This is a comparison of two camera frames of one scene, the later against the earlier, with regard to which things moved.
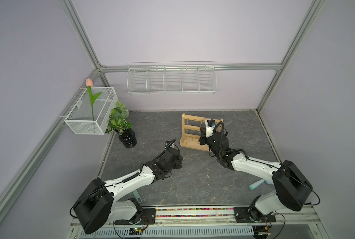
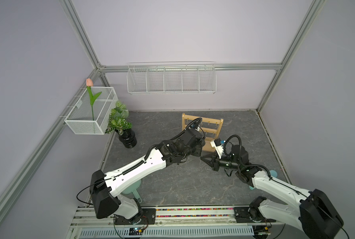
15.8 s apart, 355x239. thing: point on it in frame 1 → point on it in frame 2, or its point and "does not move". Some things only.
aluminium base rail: (306, 217) does not move
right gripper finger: (203, 139) → (213, 162)
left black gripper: (178, 165) → (198, 149)
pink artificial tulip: (89, 83) does not move
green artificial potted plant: (118, 120) does not move
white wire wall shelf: (171, 77) does not move
